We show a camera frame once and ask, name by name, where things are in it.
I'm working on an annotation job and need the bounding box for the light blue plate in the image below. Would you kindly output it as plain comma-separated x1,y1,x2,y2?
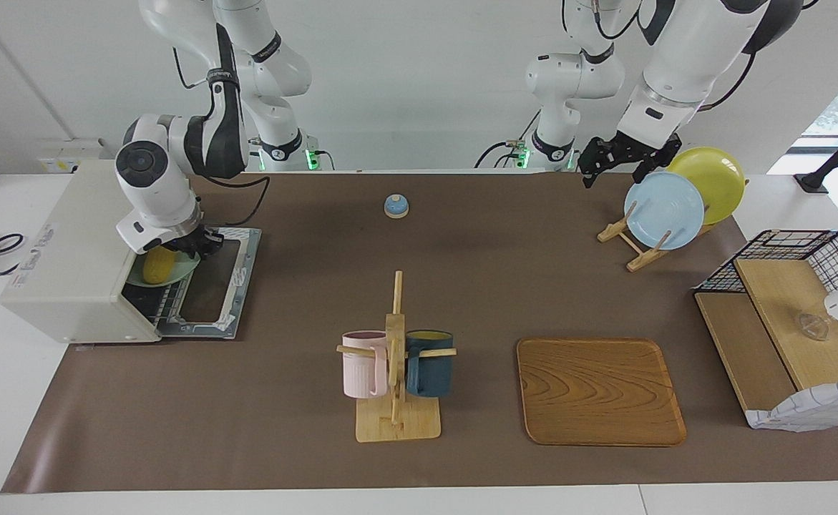
623,172,706,251

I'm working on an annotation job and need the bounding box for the light green plate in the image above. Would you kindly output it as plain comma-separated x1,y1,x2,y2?
127,250,202,288

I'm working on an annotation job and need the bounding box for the wooden mug rack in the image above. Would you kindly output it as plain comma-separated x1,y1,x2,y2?
336,270,457,443

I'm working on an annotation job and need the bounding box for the beige toaster oven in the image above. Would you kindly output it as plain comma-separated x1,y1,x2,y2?
0,159,263,345

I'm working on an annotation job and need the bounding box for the small clear glass object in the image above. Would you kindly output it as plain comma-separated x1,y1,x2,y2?
796,310,832,341

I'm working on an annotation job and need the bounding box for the white checked cloth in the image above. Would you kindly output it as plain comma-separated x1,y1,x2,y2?
744,377,838,432

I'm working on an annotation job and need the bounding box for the black angled stand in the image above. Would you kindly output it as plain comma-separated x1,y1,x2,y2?
794,114,838,195

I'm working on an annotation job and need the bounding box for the wooden stepped shelf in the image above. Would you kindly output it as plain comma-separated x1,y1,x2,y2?
694,257,838,430

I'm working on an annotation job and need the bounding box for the brown table mat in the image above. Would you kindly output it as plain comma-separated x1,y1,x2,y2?
0,172,838,494

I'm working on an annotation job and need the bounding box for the black left base cable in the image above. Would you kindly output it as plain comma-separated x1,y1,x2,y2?
474,109,540,171

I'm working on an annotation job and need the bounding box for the dark blue mug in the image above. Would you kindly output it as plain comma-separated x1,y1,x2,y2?
404,330,455,398

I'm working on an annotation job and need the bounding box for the wooden plate rack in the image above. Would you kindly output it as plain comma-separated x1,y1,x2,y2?
598,179,750,273

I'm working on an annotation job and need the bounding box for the pink mug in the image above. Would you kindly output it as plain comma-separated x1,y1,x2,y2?
341,330,389,399

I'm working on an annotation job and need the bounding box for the yellow plate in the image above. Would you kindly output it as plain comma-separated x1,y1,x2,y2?
668,147,746,226

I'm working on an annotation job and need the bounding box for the yellow corn cob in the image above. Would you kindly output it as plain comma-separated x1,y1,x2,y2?
142,247,178,284

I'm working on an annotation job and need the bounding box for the brown wooden tray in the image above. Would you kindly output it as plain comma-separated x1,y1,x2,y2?
517,338,687,447

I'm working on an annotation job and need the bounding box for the black wire basket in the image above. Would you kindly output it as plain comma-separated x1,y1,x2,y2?
698,229,838,358

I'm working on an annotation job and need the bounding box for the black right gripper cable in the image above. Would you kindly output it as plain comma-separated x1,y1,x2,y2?
172,43,271,227

